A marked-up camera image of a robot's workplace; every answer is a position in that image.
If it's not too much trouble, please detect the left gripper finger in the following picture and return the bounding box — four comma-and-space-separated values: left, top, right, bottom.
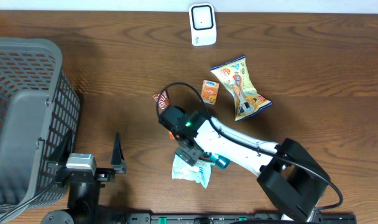
111, 133, 124, 170
48, 129, 73, 162

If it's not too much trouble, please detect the light blue tissue packet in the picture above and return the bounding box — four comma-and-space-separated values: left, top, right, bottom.
172, 155, 214, 189

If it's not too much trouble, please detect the blue mouthwash bottle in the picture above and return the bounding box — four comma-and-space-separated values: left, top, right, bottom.
203, 152, 231, 169

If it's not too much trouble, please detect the red chocolate bar wrapper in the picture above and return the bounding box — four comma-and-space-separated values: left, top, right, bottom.
152, 90, 177, 141

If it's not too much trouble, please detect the orange tissue pack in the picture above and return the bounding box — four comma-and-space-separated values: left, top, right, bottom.
201, 80, 219, 105

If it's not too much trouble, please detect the yellow snack bag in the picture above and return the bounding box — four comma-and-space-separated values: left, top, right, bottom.
210, 55, 272, 121

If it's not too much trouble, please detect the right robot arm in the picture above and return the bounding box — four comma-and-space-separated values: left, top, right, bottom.
165, 111, 331, 222

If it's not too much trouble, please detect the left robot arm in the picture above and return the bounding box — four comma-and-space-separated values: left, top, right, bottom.
42, 130, 127, 224

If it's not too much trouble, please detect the white barcode scanner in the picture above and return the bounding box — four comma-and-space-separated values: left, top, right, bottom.
188, 3, 217, 47

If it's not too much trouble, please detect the grey plastic shopping basket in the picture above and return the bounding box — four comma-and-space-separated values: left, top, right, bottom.
0, 37, 81, 221

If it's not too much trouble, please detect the black mounting rail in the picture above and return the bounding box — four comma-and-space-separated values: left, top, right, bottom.
125, 213, 357, 224

